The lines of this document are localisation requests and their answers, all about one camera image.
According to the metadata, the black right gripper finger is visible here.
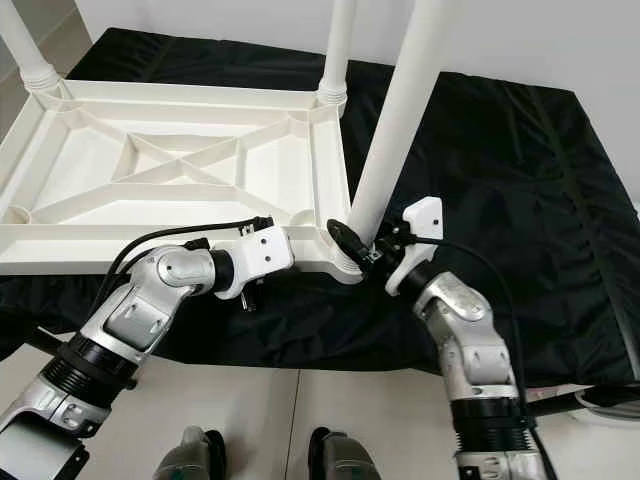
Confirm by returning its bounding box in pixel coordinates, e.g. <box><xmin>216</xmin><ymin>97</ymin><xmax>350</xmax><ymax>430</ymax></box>
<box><xmin>325</xmin><ymin>217</ymin><xmax>377</xmax><ymax>264</ymax></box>

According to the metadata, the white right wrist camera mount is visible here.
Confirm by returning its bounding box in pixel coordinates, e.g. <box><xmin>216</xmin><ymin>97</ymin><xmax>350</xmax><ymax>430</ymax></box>
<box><xmin>385</xmin><ymin>197</ymin><xmax>447</xmax><ymax>297</ymax></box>

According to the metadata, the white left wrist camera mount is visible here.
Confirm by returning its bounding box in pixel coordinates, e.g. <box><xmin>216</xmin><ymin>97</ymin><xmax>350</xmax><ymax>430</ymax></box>
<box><xmin>218</xmin><ymin>225</ymin><xmax>297</xmax><ymax>300</ymax></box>

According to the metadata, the white plastic table top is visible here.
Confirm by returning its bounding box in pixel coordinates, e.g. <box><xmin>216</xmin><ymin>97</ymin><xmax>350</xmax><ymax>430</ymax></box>
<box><xmin>0</xmin><ymin>78</ymin><xmax>364</xmax><ymax>287</ymax></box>

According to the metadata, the grey robot foot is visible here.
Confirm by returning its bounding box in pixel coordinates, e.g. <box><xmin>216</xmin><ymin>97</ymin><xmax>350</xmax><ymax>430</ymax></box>
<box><xmin>308</xmin><ymin>428</ymin><xmax>382</xmax><ymax>480</ymax></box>
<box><xmin>155</xmin><ymin>427</ymin><xmax>227</xmax><ymax>480</ymax></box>

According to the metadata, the grey robot left foot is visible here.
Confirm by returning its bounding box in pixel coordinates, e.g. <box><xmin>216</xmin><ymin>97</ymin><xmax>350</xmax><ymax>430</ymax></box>
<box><xmin>155</xmin><ymin>427</ymin><xmax>227</xmax><ymax>480</ymax></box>

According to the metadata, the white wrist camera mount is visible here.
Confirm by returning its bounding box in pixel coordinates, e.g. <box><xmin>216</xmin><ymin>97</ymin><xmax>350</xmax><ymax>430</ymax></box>
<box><xmin>385</xmin><ymin>197</ymin><xmax>447</xmax><ymax>297</ymax></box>
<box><xmin>218</xmin><ymin>225</ymin><xmax>297</xmax><ymax>300</ymax></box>

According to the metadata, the black cloth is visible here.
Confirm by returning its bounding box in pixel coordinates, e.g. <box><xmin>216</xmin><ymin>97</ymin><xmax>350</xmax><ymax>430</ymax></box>
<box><xmin>0</xmin><ymin>27</ymin><xmax>640</xmax><ymax>393</ymax></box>

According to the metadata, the grey robot right foot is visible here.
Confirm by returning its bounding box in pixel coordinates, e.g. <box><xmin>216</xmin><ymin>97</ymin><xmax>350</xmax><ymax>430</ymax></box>
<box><xmin>308</xmin><ymin>428</ymin><xmax>382</xmax><ymax>480</ymax></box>

